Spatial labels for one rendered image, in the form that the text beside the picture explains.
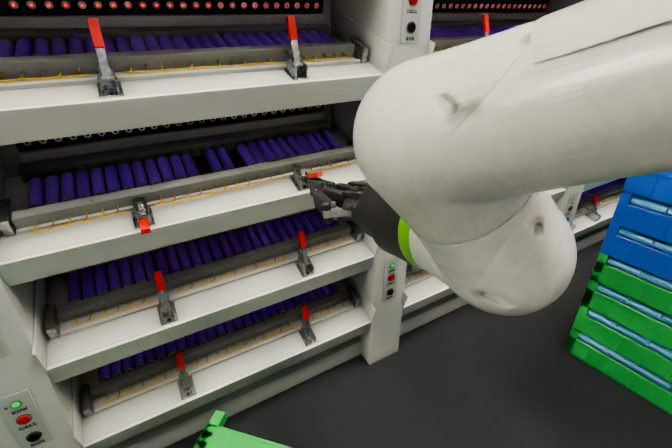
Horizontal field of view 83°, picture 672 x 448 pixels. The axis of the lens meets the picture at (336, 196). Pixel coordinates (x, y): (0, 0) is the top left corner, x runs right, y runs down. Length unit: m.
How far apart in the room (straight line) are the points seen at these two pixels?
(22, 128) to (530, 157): 0.55
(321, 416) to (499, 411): 0.41
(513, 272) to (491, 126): 0.13
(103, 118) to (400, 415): 0.84
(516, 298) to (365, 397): 0.75
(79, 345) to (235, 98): 0.47
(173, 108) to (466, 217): 0.44
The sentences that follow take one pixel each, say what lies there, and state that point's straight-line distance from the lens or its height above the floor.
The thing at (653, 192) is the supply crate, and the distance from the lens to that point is 1.02.
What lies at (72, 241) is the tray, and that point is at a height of 0.54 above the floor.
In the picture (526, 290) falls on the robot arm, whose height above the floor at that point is 0.65.
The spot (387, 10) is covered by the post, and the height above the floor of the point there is 0.83.
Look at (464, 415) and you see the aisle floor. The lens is 1.05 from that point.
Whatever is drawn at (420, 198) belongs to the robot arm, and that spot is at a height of 0.73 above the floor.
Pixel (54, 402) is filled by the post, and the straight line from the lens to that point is 0.82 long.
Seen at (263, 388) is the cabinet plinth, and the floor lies 0.04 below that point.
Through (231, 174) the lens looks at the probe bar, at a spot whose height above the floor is 0.58.
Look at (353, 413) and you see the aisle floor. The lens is 1.01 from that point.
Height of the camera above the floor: 0.84
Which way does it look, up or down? 26 degrees down
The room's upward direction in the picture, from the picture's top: straight up
